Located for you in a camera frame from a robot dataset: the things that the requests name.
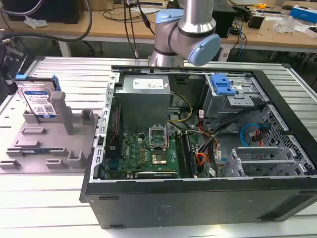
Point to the grey power supply unit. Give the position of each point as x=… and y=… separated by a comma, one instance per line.
x=143, y=99

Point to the black graphics card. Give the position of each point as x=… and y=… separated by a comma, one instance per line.
x=156, y=174

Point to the blue cardboard box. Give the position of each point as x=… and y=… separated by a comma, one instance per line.
x=304, y=14

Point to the green motherboard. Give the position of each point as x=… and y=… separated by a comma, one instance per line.
x=146, y=153

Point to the wooden desk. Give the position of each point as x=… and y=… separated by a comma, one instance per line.
x=74, y=27

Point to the silver drive cage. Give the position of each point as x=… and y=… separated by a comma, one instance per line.
x=230, y=99

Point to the blue drive bay latch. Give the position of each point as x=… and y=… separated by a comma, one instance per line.
x=222, y=85

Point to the black box on desk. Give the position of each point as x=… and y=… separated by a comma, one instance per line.
x=255, y=21

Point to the black open PC case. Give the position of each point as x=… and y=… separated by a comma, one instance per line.
x=198, y=203

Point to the hard disk in blue carrier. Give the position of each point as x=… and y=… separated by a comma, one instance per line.
x=37, y=96

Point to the metal disk bay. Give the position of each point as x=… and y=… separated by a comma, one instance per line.
x=262, y=161

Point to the grey parts rack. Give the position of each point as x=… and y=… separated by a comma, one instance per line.
x=49, y=138

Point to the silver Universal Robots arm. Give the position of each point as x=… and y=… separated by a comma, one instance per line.
x=188, y=32

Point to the CPU socket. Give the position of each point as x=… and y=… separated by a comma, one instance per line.
x=158, y=159

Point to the black equipment block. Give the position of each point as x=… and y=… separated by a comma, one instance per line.
x=8, y=59

